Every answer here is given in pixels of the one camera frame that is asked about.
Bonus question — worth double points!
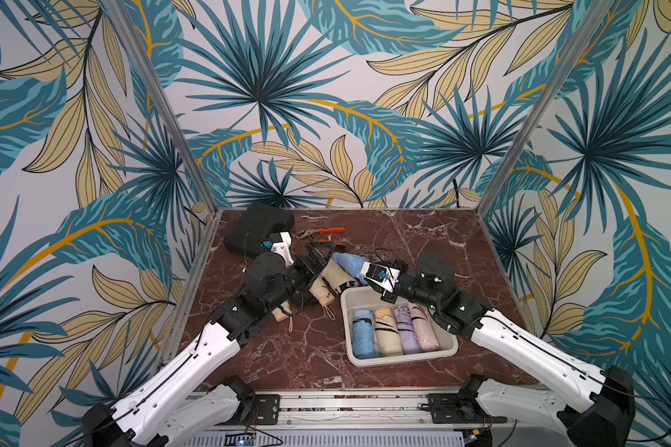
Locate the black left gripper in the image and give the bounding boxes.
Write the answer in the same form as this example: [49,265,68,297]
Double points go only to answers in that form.
[267,240,337,312]

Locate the beige umbrella with black strap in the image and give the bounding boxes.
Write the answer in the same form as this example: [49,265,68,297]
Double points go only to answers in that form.
[272,300,294,333]

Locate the lilac umbrella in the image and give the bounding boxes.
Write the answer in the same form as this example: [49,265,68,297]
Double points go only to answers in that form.
[393,307,421,355]

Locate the blue umbrella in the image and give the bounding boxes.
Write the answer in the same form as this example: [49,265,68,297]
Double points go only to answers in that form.
[352,309,377,359]
[332,253,368,285]

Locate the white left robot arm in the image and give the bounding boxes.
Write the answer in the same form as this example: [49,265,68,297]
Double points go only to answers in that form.
[81,243,335,446]

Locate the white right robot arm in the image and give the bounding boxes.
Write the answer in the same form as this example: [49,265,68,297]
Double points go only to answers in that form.
[365,254,636,446]

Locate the beige folded umbrella by box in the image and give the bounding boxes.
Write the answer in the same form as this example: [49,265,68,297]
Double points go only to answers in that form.
[322,259,360,296]

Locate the black plastic tool case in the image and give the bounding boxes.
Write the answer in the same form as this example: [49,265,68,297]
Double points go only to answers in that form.
[224,203,294,259]

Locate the green circuit board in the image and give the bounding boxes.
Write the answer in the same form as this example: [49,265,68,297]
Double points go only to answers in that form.
[223,433,256,447]

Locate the orange handled pliers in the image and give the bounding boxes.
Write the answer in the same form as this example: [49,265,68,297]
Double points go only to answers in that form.
[297,227,347,250]

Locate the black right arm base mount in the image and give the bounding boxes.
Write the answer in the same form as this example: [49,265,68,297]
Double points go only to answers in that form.
[419,374,508,428]

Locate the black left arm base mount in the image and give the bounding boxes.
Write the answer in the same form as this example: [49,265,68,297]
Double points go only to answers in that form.
[222,376,281,426]

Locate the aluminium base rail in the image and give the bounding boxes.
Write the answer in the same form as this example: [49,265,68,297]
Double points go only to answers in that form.
[108,387,594,447]

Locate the aluminium frame post right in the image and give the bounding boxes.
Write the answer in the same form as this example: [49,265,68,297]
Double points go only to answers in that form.
[476,0,614,218]

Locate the aluminium frame post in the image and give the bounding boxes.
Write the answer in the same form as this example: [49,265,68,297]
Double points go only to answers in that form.
[476,0,614,218]
[104,0,218,214]

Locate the aluminium frame post left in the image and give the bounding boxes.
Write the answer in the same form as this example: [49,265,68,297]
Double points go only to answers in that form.
[104,0,218,214]

